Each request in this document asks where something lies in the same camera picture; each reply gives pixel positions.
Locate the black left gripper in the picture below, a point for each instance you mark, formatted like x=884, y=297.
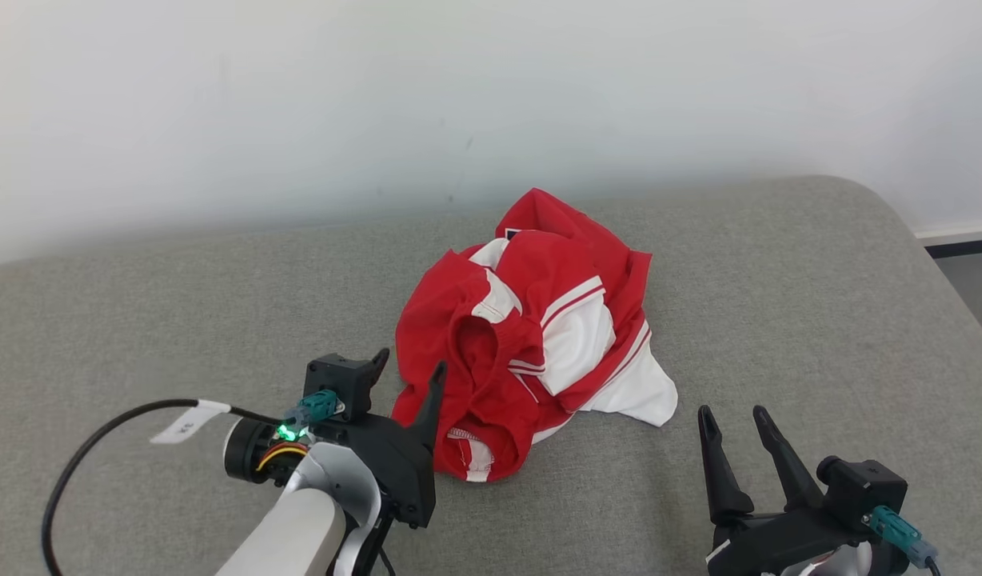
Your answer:
x=391, y=460

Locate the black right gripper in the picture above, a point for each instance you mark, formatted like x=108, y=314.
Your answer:
x=787, y=544

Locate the red shorts with white stripe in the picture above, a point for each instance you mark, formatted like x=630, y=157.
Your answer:
x=443, y=320

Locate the red jersey with number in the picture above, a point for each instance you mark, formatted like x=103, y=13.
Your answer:
x=575, y=328

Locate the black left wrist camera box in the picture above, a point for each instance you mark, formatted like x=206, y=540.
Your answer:
x=337, y=384

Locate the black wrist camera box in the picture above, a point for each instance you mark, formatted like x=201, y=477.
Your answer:
x=863, y=488
x=337, y=384

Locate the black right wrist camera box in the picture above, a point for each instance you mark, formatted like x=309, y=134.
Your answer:
x=863, y=488

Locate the white wall baseboard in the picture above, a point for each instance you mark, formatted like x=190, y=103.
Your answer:
x=963, y=237

